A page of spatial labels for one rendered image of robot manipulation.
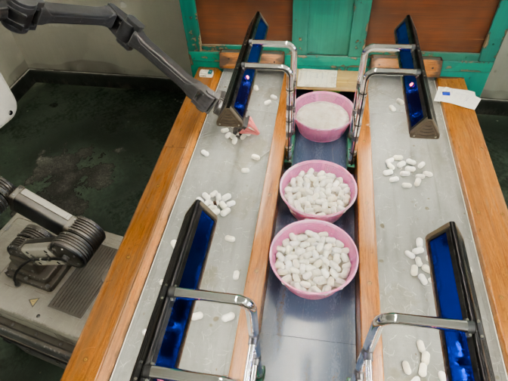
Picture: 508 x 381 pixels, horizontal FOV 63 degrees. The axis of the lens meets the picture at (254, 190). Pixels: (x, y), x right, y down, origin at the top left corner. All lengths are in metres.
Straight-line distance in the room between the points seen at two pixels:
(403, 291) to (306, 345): 0.32
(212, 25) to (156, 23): 1.15
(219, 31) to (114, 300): 1.27
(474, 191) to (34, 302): 1.60
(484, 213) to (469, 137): 0.38
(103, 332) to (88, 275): 0.52
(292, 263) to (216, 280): 0.24
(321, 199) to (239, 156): 0.37
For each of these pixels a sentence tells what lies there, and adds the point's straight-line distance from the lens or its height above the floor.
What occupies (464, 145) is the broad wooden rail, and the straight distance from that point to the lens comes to 1.74.
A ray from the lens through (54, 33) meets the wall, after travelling 3.56.
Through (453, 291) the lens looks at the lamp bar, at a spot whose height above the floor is 1.09.
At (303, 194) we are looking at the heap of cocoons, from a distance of 1.48.
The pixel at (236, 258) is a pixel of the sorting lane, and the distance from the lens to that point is 1.31.
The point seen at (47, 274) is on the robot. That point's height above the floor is 0.53.
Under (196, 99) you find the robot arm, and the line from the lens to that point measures 1.62.
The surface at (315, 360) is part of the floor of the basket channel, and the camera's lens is 1.23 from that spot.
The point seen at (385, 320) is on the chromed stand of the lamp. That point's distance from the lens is 0.82.
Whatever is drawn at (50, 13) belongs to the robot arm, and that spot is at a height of 1.28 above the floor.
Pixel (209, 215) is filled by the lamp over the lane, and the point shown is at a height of 1.08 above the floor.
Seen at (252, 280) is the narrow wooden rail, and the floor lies 0.76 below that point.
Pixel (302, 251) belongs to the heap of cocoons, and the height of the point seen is 0.74.
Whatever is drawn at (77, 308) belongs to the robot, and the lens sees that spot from 1.67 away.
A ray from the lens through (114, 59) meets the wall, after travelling 3.42.
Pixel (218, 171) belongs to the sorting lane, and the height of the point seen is 0.74.
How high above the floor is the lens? 1.83
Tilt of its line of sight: 48 degrees down
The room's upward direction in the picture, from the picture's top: 4 degrees counter-clockwise
